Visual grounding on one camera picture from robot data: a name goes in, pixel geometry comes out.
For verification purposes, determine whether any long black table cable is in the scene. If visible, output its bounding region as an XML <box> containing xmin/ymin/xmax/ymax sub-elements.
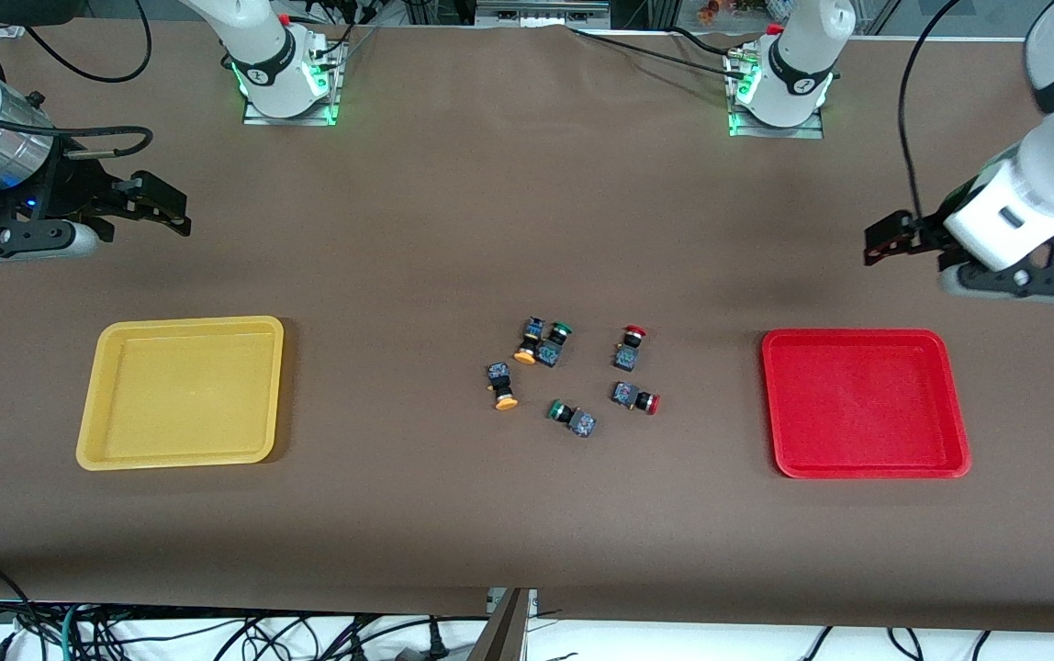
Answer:
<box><xmin>566</xmin><ymin>26</ymin><xmax>753</xmax><ymax>82</ymax></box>

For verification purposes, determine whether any brown table leg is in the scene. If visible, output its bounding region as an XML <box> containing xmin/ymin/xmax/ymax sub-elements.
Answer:
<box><xmin>467</xmin><ymin>588</ymin><xmax>529</xmax><ymax>661</ymax></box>

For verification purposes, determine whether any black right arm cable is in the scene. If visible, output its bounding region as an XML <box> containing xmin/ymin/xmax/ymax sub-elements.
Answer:
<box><xmin>0</xmin><ymin>0</ymin><xmax>156</xmax><ymax>162</ymax></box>

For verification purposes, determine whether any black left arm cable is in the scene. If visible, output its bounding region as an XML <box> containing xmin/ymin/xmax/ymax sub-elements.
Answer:
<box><xmin>897</xmin><ymin>0</ymin><xmax>964</xmax><ymax>226</ymax></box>

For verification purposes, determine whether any yellow plastic tray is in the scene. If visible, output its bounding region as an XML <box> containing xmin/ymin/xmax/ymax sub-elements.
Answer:
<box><xmin>75</xmin><ymin>316</ymin><xmax>286</xmax><ymax>472</ymax></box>

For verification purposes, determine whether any red push button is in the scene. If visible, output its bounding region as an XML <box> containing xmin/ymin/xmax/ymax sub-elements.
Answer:
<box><xmin>612</xmin><ymin>324</ymin><xmax>647</xmax><ymax>373</ymax></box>
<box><xmin>611</xmin><ymin>381</ymin><xmax>662</xmax><ymax>416</ymax></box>

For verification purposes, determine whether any red plastic tray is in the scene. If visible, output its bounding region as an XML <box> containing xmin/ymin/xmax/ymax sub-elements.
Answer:
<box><xmin>761</xmin><ymin>329</ymin><xmax>971</xmax><ymax>480</ymax></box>

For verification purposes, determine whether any green push button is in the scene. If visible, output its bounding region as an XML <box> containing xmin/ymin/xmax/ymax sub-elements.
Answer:
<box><xmin>536</xmin><ymin>321</ymin><xmax>574</xmax><ymax>368</ymax></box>
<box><xmin>547</xmin><ymin>399</ymin><xmax>598</xmax><ymax>439</ymax></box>

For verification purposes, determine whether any yellow push button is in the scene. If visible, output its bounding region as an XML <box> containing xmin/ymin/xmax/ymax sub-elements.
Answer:
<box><xmin>514</xmin><ymin>317</ymin><xmax>546</xmax><ymax>366</ymax></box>
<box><xmin>487</xmin><ymin>362</ymin><xmax>520</xmax><ymax>411</ymax></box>

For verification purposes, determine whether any silver table bracket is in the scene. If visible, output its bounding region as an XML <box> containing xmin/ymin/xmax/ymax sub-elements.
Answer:
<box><xmin>488</xmin><ymin>588</ymin><xmax>539</xmax><ymax>618</ymax></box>

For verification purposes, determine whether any brown table cover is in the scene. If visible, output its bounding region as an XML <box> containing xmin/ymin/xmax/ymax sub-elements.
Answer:
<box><xmin>0</xmin><ymin>18</ymin><xmax>1054</xmax><ymax>634</ymax></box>

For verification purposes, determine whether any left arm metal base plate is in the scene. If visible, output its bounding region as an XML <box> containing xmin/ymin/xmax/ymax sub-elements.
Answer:
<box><xmin>726</xmin><ymin>50</ymin><xmax>826</xmax><ymax>140</ymax></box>

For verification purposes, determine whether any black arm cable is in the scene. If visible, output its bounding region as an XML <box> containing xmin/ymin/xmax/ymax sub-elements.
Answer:
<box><xmin>897</xmin><ymin>0</ymin><xmax>964</xmax><ymax>226</ymax></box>
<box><xmin>0</xmin><ymin>0</ymin><xmax>156</xmax><ymax>162</ymax></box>

